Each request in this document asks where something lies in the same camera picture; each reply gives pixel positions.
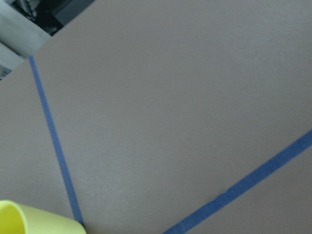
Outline yellow cup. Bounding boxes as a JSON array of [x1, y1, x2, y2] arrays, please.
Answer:
[[0, 200, 86, 234]]

